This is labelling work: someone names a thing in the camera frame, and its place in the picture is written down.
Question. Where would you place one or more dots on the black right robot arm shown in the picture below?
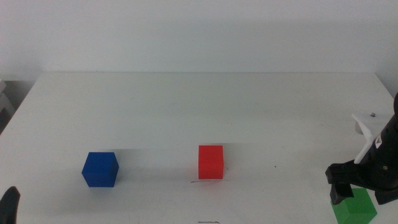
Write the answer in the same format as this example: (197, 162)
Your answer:
(385, 149)

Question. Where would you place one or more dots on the green cube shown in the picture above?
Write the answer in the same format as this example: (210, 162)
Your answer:
(357, 208)

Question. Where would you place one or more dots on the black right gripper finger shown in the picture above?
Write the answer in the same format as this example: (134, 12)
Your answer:
(340, 193)
(387, 196)

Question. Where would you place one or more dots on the blue cube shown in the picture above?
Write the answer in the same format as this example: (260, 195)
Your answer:
(99, 171)

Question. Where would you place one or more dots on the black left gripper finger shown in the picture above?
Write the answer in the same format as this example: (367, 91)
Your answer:
(9, 207)

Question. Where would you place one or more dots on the red cube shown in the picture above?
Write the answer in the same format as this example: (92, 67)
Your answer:
(211, 161)

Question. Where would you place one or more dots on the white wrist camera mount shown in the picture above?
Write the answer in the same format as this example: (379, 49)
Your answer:
(365, 130)

